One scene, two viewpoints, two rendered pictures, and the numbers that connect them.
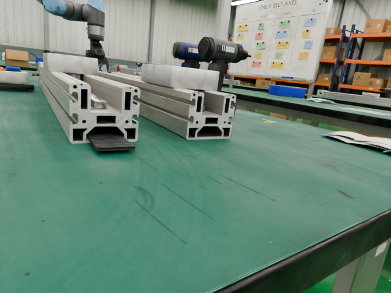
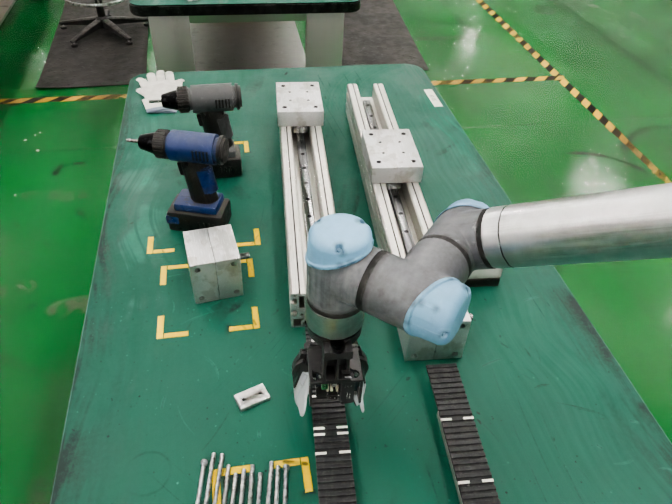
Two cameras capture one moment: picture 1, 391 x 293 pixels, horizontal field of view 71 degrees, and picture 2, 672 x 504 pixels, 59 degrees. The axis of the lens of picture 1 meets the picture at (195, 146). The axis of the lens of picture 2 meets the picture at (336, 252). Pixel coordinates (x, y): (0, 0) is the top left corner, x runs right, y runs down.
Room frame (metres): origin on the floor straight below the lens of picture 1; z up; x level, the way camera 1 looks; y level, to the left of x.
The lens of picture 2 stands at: (1.82, 0.73, 1.58)
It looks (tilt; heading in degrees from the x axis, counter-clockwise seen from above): 41 degrees down; 205
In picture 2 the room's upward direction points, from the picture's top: 3 degrees clockwise
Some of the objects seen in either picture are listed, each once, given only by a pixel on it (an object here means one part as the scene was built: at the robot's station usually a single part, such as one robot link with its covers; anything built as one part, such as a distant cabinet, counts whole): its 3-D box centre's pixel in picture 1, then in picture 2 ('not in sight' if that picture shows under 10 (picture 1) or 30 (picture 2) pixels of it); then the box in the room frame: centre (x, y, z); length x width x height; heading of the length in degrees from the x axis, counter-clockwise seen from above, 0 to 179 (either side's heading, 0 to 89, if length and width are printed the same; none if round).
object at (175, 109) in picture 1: (137, 92); (305, 180); (0.84, 0.19, 0.82); 0.80 x 0.10 x 0.09; 33
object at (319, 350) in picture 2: (95, 50); (333, 354); (1.35, 0.52, 0.95); 0.09 x 0.08 x 0.12; 33
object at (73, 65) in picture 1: (68, 68); (390, 160); (0.74, 0.35, 0.87); 0.16 x 0.11 x 0.07; 33
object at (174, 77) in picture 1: (177, 82); (298, 108); (0.63, 0.06, 0.87); 0.16 x 0.11 x 0.07; 33
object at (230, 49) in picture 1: (224, 79); (199, 131); (0.87, -0.07, 0.89); 0.20 x 0.08 x 0.22; 129
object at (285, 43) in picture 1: (266, 76); not in sight; (3.94, -0.87, 0.97); 1.50 x 0.50 x 1.95; 37
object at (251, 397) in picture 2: not in sight; (252, 397); (1.37, 0.39, 0.78); 0.05 x 0.03 x 0.01; 146
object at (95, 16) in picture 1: (95, 13); (340, 265); (1.34, 0.52, 1.11); 0.09 x 0.08 x 0.11; 85
